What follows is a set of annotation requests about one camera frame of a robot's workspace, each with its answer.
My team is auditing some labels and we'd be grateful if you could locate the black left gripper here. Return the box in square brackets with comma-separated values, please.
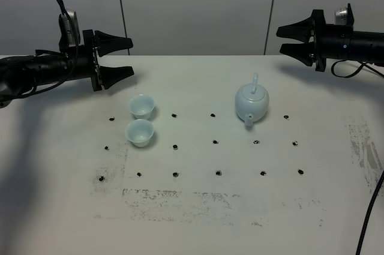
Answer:
[59, 29, 134, 91]

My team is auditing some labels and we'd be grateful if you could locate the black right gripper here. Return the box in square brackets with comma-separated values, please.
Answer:
[276, 10, 333, 72]

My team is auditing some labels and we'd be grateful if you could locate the light blue porcelain teapot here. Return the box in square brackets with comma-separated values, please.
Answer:
[235, 73, 269, 128]

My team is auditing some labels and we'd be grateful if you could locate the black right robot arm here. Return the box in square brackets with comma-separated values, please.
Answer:
[277, 5, 383, 72]

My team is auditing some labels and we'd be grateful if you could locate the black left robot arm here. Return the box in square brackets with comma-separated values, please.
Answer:
[1, 29, 134, 108]

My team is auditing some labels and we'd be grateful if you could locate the far light blue teacup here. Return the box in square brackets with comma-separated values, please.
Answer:
[128, 94, 155, 120]

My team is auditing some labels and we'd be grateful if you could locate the light blue teacup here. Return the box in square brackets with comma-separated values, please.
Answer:
[128, 94, 155, 120]
[125, 119, 154, 148]

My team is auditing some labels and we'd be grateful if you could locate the near light blue teacup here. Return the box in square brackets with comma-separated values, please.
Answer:
[125, 119, 154, 148]

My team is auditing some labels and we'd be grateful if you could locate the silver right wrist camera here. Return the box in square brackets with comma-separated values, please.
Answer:
[334, 3, 355, 26]

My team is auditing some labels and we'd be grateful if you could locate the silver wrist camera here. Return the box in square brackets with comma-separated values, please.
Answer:
[56, 0, 81, 51]
[334, 3, 355, 26]

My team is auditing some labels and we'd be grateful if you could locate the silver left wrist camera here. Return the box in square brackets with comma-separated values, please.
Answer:
[56, 0, 81, 51]

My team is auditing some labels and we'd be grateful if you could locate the black braided cable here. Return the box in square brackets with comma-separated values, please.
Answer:
[355, 168, 384, 255]

